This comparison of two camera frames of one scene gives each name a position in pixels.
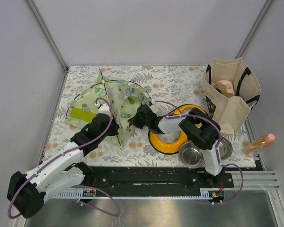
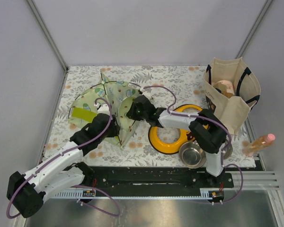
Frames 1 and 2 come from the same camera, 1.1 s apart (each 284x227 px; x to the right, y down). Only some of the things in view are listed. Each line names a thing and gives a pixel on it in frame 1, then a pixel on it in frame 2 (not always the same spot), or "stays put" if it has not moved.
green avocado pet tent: [125, 97] stays put
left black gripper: [115, 127] stays put
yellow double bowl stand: [174, 148] stays put
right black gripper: [134, 121] to [131, 114]
